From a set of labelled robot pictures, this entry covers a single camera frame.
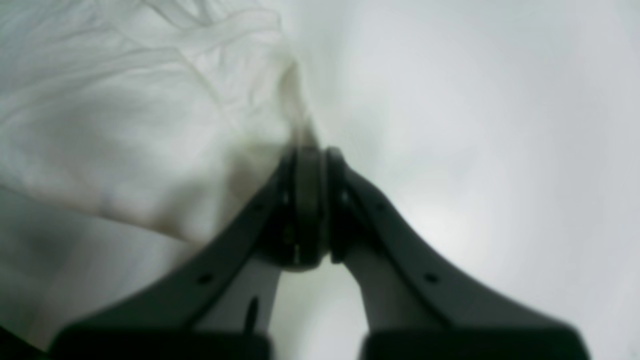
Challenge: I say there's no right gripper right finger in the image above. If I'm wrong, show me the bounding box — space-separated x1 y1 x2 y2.
325 147 590 360

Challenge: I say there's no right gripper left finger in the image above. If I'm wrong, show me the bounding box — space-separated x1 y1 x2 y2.
48 147 323 360

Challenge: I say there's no white printed T-shirt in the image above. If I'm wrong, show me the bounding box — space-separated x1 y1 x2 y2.
1 0 315 350

